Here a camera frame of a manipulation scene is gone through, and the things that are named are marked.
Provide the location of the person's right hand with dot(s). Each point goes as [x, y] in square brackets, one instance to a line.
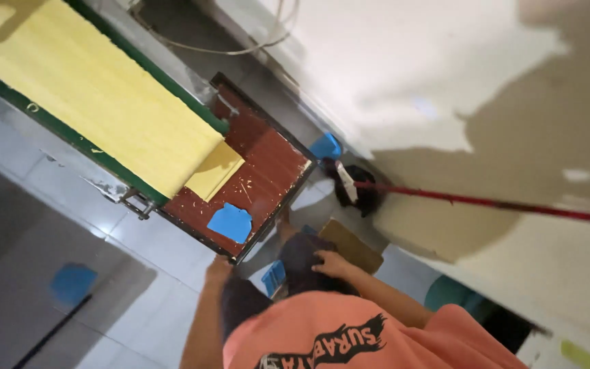
[334, 265]

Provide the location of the person's left hand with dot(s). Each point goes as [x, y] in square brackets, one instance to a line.
[218, 270]

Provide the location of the person's right fingers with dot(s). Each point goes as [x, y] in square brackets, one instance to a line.
[321, 261]

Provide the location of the person's left fingers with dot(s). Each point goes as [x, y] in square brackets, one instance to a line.
[222, 260]

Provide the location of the red-brown table with black frame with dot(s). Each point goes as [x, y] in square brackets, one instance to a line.
[264, 174]

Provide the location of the person's dark shorts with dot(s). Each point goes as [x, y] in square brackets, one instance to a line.
[300, 266]

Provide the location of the brown cardboard piece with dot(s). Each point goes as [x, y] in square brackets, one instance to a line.
[354, 248]

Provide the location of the blue plastic scraper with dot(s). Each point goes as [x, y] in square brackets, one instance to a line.
[230, 223]

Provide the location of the person's lower leg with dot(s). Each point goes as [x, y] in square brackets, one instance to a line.
[286, 228]

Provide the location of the blue plastic stool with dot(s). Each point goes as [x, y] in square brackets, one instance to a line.
[273, 278]

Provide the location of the person's orange printed shirt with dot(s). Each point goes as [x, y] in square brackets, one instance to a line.
[356, 333]

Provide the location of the blue plastic container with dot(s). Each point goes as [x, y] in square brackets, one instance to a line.
[325, 147]

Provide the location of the teal plastic bucket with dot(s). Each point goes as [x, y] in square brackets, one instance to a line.
[451, 294]

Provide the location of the green-framed steel conveyor machine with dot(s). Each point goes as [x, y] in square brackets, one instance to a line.
[121, 169]

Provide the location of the yellow-green plastic item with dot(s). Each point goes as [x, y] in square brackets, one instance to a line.
[584, 356]

